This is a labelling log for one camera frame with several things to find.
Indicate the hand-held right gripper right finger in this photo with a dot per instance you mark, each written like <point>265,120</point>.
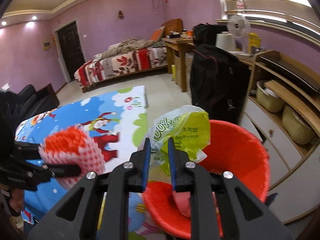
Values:
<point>173,170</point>

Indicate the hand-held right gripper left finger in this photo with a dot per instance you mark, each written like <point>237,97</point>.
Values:
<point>147,170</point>

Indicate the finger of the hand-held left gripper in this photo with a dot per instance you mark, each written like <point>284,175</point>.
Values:
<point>27,151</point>
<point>65,170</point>

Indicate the orange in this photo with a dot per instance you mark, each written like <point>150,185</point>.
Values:
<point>75,145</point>

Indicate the green printed plastic bag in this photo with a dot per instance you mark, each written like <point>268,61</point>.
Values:
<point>185,130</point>

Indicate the red plastic bin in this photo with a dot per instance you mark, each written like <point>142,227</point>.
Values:
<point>237,155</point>

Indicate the cartoon printed blanket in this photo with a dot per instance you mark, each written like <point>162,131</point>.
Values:
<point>65,115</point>

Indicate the black leather sofa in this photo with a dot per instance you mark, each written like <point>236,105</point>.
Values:
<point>27,97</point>

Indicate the dark wooden side table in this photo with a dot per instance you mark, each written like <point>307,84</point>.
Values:
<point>48,96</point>

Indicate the yellow box under desk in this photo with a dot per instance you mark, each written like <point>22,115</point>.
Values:
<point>173,72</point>

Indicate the large black duffel bag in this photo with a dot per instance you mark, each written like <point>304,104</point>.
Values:
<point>215,80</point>

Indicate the wooden white cabinet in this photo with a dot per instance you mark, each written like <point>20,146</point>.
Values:
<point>275,140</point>

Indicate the dark brown door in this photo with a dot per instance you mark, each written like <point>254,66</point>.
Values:
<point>70,52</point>

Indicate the bed with floral cover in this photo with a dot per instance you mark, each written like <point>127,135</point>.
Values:
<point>117,65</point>

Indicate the red door decoration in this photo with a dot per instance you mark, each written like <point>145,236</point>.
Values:
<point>54,43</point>

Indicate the beige cooking pot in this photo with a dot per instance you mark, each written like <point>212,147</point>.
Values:
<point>297,127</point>
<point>268,100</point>

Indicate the wooden desk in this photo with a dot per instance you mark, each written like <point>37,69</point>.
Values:
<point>175,45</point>

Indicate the grey-brown crumpled blanket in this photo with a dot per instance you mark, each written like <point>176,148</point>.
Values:
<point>130,45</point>

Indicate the row of small bottles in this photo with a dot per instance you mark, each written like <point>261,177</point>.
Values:
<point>181,33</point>

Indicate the orange pillow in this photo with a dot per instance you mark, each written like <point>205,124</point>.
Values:
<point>157,33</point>

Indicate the small black bag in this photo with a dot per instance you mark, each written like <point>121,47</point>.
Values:
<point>207,33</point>

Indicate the wooden bed headboard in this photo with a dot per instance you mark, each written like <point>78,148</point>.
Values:
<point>173,26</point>

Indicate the yellow packet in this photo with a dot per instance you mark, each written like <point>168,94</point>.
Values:
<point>254,41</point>

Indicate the black flat panel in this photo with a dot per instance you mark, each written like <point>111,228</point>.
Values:
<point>292,72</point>

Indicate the white desk fan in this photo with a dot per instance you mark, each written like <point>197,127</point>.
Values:
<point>238,25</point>

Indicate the red and white hanging tag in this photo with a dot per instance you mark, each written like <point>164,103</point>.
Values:
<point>240,3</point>

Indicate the striped window blind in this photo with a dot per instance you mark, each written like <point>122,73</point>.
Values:
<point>270,0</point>

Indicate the white wall outlet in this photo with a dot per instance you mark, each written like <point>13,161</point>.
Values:
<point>6,87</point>

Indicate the wall electrical panel box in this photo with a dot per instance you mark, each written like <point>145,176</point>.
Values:
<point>46,45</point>

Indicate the small wall ornament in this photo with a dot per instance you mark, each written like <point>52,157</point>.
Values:
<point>121,14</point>

